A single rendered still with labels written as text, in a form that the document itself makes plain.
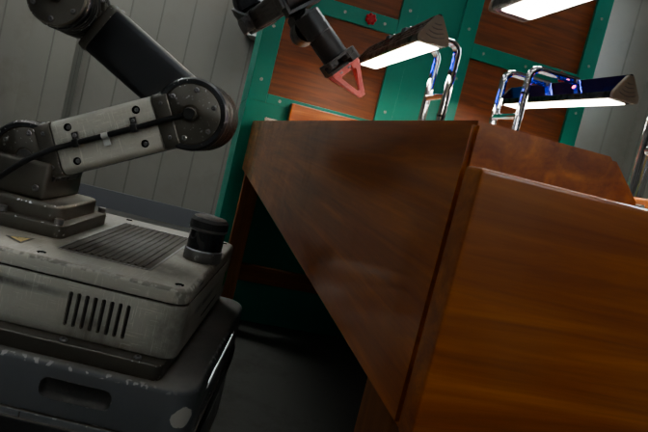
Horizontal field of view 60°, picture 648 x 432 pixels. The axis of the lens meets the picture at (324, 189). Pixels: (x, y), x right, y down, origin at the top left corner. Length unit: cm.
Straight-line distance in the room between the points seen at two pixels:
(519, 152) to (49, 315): 76
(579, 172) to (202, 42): 358
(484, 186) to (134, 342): 69
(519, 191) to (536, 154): 4
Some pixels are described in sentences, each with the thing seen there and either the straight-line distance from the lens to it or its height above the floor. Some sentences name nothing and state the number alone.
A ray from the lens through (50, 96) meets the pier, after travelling 402.
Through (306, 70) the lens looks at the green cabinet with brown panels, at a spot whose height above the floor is 99.
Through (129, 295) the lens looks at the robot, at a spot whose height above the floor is 45.
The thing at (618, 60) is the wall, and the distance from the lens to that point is 421.
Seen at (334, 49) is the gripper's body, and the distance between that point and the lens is 118.
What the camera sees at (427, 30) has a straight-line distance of 144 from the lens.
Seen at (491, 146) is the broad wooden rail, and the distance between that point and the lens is 33.
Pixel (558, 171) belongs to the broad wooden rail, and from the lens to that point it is 36.
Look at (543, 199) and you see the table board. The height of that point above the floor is 73.
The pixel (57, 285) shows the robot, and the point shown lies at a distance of 93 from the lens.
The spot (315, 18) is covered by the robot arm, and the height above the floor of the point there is 98.
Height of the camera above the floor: 73
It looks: 4 degrees down
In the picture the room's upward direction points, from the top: 14 degrees clockwise
